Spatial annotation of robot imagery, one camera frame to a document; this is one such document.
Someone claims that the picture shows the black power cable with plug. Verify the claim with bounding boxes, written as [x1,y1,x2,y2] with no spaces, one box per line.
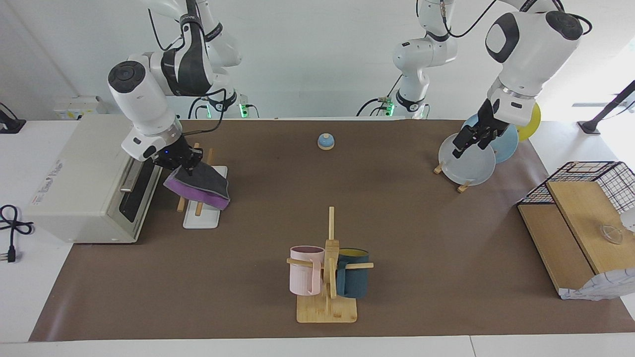
[0,204,35,264]

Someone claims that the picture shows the pale grey plate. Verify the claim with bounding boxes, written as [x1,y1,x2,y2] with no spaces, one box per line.
[439,133,497,187]

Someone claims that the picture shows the white patterned paper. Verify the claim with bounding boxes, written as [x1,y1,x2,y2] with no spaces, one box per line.
[559,268,635,301]

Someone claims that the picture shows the light wooden board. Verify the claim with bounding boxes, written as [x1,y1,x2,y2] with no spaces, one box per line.
[545,180,635,276]

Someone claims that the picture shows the black wire basket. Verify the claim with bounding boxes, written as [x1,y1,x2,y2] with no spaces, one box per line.
[516,161,635,215]

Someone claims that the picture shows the cream toaster oven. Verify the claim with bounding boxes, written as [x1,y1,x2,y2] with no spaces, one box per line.
[22,115,169,244]

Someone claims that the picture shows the black slanted stand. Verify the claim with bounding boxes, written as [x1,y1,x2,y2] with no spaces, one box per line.
[577,80,635,135]

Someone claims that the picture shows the dark teal mug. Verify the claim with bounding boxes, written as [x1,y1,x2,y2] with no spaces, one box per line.
[336,248,371,299]

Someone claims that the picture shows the black clamp stand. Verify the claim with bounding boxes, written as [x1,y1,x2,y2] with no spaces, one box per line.
[0,102,27,134]

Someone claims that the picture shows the purple and grey towel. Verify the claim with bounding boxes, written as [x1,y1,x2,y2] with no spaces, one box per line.
[163,163,232,212]

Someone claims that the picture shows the light blue plate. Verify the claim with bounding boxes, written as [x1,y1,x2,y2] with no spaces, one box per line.
[463,114,520,165]

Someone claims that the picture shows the wooden plate rack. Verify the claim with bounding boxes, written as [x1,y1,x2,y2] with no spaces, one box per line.
[433,163,471,194]

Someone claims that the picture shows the clear glass piece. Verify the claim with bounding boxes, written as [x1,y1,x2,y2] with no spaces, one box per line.
[597,223,624,245]

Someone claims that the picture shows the brown wooden board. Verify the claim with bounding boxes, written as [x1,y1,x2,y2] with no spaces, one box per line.
[517,203,597,298]

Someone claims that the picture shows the white power strip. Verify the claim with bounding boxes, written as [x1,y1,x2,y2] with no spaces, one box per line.
[53,96,108,121]

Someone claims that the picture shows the brown table mat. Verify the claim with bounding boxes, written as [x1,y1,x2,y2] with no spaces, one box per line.
[28,119,635,342]

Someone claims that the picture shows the yellow plate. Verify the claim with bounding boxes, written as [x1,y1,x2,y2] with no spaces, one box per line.
[516,103,542,142]

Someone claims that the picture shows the white towel rack wooden bars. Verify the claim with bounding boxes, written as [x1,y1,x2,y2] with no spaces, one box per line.
[177,143,228,230]

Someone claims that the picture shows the pink mug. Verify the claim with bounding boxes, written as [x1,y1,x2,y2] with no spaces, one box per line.
[290,245,326,297]

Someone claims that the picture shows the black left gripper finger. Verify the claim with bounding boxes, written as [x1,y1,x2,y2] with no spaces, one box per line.
[452,129,475,159]
[478,129,507,151]

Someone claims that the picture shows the wooden mug tree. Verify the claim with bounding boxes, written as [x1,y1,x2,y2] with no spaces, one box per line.
[286,206,374,324]

